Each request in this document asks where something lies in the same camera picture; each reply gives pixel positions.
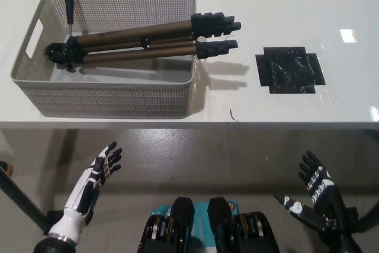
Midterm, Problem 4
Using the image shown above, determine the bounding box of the brown and black caster wheel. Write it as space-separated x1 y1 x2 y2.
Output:
0 161 12 177

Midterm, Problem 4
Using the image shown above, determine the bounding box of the bronze and black camera tripod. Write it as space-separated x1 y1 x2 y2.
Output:
44 0 242 72

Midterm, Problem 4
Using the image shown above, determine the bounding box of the grey perforated rectangular basket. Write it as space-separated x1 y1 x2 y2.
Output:
10 0 198 119

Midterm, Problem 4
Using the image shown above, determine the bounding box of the black table leg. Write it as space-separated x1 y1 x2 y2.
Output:
0 169 50 230
358 193 379 230

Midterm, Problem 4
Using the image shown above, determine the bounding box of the white and black left hand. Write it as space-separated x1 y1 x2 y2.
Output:
48 141 123 244

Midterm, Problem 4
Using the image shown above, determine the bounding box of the black tape patch on table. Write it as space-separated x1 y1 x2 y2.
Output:
255 46 326 95

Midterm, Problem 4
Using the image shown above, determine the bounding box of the black and white right hand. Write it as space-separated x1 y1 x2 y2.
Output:
274 150 358 236

